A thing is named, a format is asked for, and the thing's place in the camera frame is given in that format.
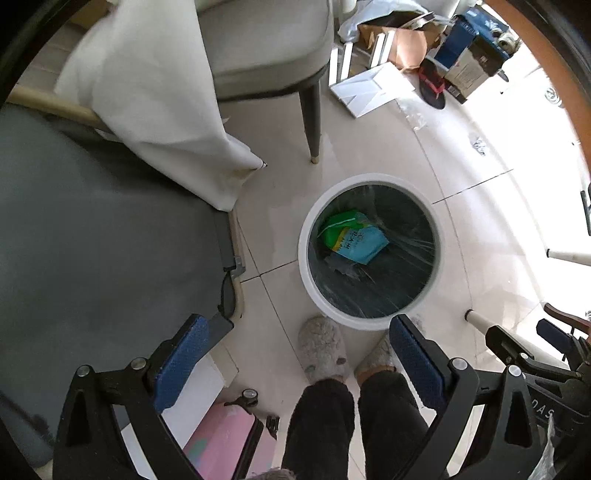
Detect black trouser legs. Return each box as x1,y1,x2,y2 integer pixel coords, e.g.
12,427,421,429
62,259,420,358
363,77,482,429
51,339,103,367
281,371,428,479

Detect grey slipper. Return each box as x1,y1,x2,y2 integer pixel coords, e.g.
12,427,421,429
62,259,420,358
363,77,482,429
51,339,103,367
355,332,405,385
297,317,349,384

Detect white open cardboard box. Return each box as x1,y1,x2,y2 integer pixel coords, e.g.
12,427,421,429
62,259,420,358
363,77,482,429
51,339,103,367
329,62,415,119

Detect green blue snack bag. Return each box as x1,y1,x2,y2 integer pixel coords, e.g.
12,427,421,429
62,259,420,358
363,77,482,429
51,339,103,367
318,210,389,265

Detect red black sandal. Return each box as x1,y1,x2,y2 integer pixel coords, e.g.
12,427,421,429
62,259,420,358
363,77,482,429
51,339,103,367
418,58,446,110

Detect left grey slipper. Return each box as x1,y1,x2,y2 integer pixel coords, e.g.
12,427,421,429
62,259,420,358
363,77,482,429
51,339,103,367
297,317,349,384

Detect white cloth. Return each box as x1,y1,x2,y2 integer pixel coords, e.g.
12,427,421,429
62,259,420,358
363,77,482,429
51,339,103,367
54,1,264,211

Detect right grey slipper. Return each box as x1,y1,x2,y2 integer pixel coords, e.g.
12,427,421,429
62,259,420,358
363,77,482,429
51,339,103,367
355,332,405,385

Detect white table leg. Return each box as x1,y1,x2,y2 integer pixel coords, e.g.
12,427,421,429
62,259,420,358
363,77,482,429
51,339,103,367
464,309,496,336

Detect pink suitcase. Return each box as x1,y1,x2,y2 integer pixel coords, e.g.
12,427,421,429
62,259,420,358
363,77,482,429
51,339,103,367
183,389,280,480

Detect grey upholstered chair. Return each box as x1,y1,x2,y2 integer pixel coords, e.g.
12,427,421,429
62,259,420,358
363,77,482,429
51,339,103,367
197,1,334,164

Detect blue printed carton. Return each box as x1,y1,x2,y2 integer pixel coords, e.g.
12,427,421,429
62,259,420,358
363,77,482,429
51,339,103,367
434,5,520,103

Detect brown cardboard box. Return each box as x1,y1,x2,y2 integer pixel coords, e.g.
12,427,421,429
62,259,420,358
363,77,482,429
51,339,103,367
358,11,446,71

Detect grey folding cot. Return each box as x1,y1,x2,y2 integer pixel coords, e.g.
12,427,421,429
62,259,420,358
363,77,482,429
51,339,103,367
1,105,235,468

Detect white round trash bin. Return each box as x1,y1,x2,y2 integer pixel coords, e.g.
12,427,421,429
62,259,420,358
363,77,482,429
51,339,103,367
297,173,444,331

